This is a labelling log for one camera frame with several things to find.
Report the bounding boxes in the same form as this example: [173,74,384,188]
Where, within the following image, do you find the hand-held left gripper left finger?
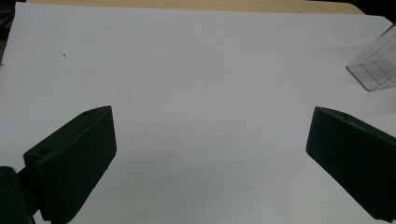
[22,105,118,224]

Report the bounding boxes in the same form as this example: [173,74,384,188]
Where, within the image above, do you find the clear plastic box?
[346,23,396,92]

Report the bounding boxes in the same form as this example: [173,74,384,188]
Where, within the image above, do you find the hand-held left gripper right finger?
[305,105,396,223]

